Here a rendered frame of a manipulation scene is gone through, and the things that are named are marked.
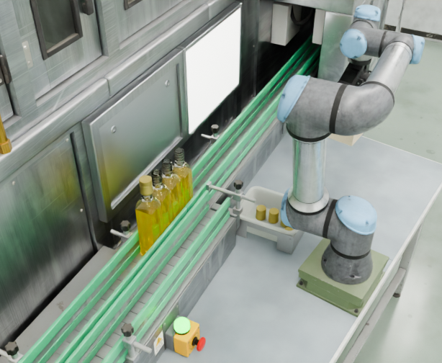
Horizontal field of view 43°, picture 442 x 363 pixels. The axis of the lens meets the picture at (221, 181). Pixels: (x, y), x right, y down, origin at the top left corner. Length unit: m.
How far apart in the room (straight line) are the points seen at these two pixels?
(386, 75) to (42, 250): 0.96
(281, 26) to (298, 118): 1.25
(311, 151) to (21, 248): 0.75
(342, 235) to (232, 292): 0.39
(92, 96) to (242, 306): 0.75
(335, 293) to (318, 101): 0.65
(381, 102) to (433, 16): 3.88
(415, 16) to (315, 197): 3.78
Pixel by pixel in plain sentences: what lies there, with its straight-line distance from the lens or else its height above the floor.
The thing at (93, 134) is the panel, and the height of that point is 1.29.
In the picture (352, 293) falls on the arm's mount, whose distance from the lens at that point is 1.68.
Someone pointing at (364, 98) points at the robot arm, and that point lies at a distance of 1.29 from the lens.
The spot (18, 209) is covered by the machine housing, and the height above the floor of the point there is 1.22.
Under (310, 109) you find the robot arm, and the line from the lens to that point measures 1.29.
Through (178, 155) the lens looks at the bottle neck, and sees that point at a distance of 1.62.
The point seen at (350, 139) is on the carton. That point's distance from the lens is 1.83.
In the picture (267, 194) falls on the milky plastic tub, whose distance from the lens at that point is 1.96.
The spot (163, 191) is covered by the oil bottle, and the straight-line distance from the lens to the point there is 1.57.
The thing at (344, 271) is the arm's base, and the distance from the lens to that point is 1.67.
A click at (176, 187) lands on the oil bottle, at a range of 1.62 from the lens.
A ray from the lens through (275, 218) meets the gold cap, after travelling 1.92.
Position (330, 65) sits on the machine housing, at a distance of 2.38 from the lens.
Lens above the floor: 2.09
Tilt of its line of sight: 39 degrees down
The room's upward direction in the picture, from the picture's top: straight up
